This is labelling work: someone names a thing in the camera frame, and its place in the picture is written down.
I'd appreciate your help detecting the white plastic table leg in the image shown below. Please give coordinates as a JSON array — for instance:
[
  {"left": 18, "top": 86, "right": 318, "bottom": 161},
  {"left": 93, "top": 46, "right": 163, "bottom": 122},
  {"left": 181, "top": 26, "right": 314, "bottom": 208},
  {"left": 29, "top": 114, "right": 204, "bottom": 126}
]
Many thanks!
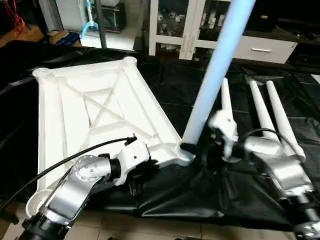
[
  {"left": 220, "top": 78, "right": 237, "bottom": 127},
  {"left": 179, "top": 0, "right": 257, "bottom": 154},
  {"left": 248, "top": 80, "right": 281, "bottom": 141},
  {"left": 265, "top": 80, "right": 306, "bottom": 161}
]

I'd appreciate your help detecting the white plastic table top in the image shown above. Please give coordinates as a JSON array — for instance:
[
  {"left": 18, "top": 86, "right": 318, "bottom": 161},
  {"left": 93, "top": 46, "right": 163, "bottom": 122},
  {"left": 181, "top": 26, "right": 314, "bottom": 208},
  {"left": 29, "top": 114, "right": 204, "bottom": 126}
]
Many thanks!
[{"left": 25, "top": 56, "right": 196, "bottom": 217}]

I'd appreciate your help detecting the black work mat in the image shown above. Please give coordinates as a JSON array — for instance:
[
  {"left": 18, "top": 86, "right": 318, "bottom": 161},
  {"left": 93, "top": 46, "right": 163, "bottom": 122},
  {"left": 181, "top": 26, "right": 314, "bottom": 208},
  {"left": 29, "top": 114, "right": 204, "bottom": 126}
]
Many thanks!
[{"left": 0, "top": 42, "right": 320, "bottom": 232}]

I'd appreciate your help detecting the white low drawer unit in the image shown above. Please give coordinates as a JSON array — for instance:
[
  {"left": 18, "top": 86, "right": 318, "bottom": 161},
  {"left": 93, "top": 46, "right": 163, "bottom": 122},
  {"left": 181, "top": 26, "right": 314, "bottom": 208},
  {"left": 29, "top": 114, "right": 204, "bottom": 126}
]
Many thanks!
[{"left": 231, "top": 29, "right": 299, "bottom": 65}]

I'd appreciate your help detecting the white glass-door cabinet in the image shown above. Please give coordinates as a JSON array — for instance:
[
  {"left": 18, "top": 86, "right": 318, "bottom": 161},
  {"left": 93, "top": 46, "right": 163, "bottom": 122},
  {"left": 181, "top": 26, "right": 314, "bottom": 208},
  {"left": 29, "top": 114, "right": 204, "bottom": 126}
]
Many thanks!
[{"left": 148, "top": 0, "right": 251, "bottom": 61}]

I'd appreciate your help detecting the grey metal pole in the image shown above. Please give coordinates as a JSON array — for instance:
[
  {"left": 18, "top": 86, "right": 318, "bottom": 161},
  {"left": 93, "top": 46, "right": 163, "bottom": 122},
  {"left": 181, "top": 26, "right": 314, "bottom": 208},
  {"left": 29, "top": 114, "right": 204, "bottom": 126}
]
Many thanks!
[{"left": 94, "top": 0, "right": 109, "bottom": 50}]

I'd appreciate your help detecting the blue cardboard box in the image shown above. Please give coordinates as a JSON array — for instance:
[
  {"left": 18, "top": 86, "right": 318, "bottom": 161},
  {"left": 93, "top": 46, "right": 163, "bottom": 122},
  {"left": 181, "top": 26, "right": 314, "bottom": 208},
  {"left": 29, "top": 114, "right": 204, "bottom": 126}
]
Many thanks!
[{"left": 54, "top": 30, "right": 82, "bottom": 47}]

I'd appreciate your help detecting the red wire bundle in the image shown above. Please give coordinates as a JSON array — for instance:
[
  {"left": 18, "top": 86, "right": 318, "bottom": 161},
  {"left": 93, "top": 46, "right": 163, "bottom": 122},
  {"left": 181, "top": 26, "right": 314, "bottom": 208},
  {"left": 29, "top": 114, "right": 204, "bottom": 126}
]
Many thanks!
[{"left": 7, "top": 0, "right": 27, "bottom": 32}]

